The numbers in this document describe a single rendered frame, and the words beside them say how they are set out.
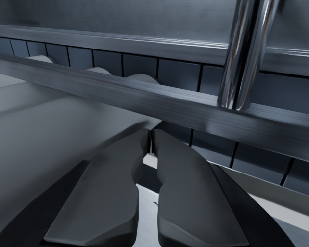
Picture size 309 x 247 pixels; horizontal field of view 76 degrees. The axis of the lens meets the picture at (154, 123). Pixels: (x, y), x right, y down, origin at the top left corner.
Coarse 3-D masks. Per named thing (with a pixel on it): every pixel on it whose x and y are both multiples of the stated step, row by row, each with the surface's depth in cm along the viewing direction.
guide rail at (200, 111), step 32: (0, 64) 14; (32, 64) 13; (96, 96) 10; (128, 96) 9; (160, 96) 8; (192, 96) 8; (192, 128) 8; (224, 128) 7; (256, 128) 7; (288, 128) 6
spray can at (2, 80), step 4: (32, 56) 23; (36, 56) 23; (40, 56) 23; (44, 56) 23; (48, 56) 23; (40, 60) 22; (44, 60) 23; (48, 60) 23; (52, 60) 23; (0, 76) 19; (4, 76) 19; (8, 76) 19; (0, 80) 18; (4, 80) 19; (8, 80) 19; (12, 80) 19; (16, 80) 20; (20, 80) 20; (0, 84) 18; (4, 84) 19; (8, 84) 19; (12, 84) 19
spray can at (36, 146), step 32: (0, 128) 8; (32, 128) 9; (64, 128) 10; (96, 128) 11; (128, 128) 13; (0, 160) 7; (32, 160) 8; (64, 160) 9; (0, 192) 7; (32, 192) 8; (0, 224) 7
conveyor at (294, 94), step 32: (64, 64) 23; (96, 64) 20; (128, 64) 18; (160, 64) 17; (192, 64) 15; (256, 96) 14; (288, 96) 13; (160, 128) 19; (224, 160) 17; (256, 160) 16; (288, 160) 14
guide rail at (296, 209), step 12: (156, 168) 17; (240, 180) 14; (252, 180) 14; (252, 192) 13; (264, 192) 13; (276, 192) 13; (288, 192) 13; (264, 204) 13; (276, 204) 13; (288, 204) 12; (300, 204) 13; (276, 216) 13; (288, 216) 12; (300, 216) 12
